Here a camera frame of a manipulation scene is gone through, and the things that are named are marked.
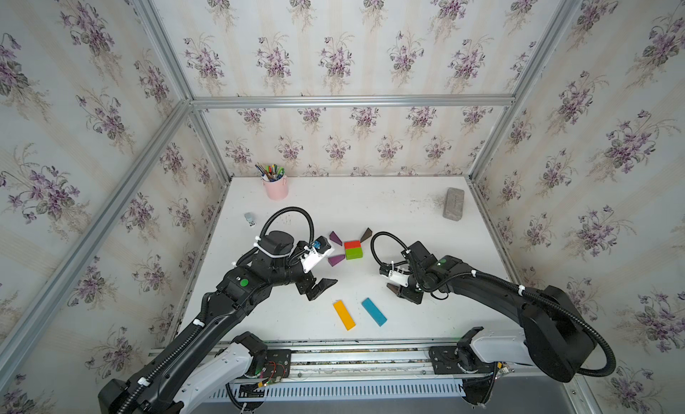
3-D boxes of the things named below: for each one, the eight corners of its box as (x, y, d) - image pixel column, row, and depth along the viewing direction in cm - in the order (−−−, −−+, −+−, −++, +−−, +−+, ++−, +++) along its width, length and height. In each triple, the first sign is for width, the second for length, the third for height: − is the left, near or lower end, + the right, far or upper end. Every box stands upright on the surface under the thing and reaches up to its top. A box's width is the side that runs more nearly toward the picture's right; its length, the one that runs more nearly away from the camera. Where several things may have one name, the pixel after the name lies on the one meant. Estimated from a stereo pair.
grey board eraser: (441, 217, 109) (443, 212, 107) (446, 191, 119) (448, 186, 116) (459, 222, 107) (462, 217, 105) (462, 195, 117) (465, 190, 115)
